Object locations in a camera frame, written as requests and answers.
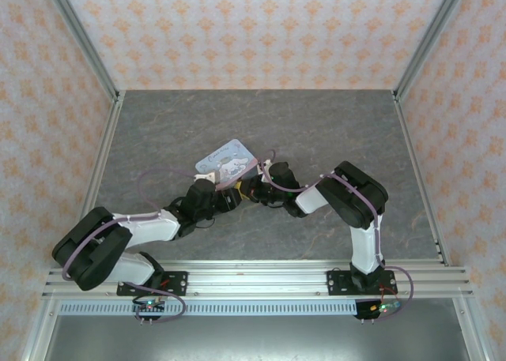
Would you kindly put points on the blue cartoon tin box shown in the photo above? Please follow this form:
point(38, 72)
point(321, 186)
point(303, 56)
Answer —
point(225, 159)

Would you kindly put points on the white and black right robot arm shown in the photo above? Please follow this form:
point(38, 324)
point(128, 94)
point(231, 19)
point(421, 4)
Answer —
point(365, 246)

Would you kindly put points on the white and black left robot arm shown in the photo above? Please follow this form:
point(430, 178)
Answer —
point(150, 226)

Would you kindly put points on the small circuit board with LEDs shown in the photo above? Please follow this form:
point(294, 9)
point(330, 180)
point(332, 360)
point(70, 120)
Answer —
point(149, 305)
point(385, 307)

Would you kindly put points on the grey metal panel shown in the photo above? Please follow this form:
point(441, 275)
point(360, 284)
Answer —
point(257, 339)

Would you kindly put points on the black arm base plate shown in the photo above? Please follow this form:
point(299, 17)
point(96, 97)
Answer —
point(176, 282)
point(338, 282)

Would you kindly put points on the aluminium mounting rail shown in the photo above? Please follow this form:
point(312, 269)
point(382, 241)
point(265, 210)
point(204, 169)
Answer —
point(257, 282)

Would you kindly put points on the aluminium table side rail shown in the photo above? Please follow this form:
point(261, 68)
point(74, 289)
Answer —
point(103, 159)
point(419, 171)

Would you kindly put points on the aluminium corner post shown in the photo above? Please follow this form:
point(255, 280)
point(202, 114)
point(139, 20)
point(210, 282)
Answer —
point(83, 41)
point(431, 41)

